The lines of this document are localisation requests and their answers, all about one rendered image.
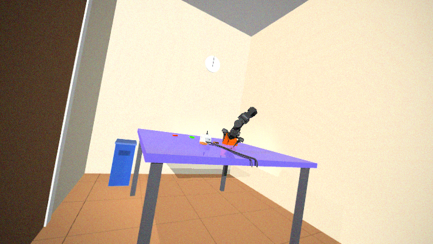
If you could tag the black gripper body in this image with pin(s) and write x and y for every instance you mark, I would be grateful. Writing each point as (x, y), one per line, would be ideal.
(226, 131)

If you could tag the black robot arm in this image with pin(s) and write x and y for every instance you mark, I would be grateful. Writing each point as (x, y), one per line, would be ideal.
(243, 119)

